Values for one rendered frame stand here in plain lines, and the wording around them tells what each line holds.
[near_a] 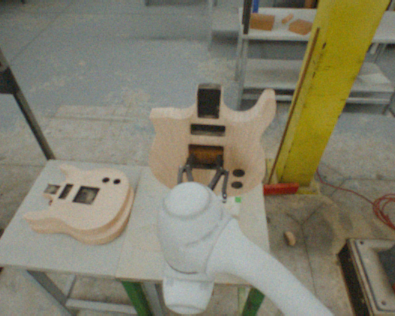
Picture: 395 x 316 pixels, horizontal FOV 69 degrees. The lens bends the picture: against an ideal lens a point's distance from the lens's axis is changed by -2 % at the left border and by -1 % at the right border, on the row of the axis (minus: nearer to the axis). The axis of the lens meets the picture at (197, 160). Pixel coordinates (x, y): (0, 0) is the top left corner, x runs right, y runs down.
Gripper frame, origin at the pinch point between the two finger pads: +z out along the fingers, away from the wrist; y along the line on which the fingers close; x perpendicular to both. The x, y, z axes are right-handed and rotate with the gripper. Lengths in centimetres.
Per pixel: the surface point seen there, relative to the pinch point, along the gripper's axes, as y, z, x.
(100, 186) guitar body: -51, 22, -46
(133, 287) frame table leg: -28, -15, -66
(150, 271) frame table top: -19, -13, -53
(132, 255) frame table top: -29, -7, -53
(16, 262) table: -76, -15, -56
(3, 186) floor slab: -191, 86, -144
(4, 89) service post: -113, 62, -23
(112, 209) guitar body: -41, 10, -47
